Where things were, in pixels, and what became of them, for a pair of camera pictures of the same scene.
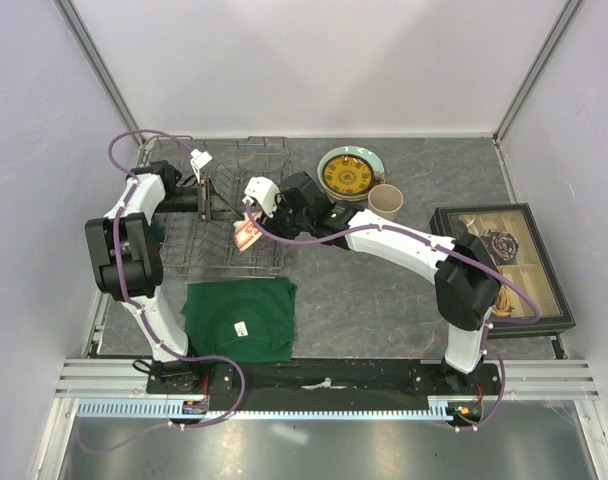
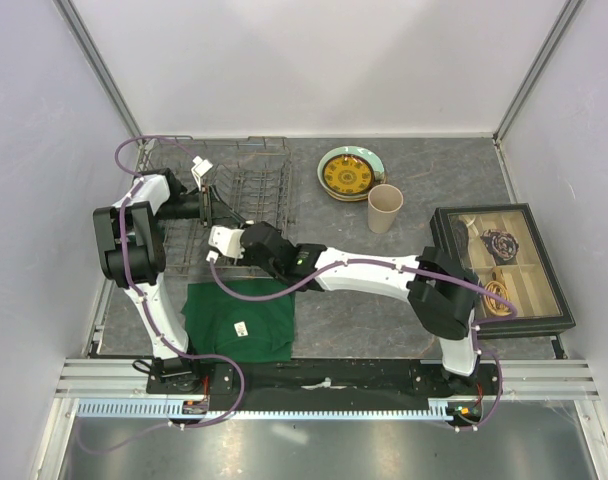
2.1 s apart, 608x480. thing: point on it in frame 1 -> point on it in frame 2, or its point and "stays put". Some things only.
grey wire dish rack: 191,247 stays put
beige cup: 386,200 stays put
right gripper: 273,223 -> 247,260
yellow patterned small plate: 348,174 stays put
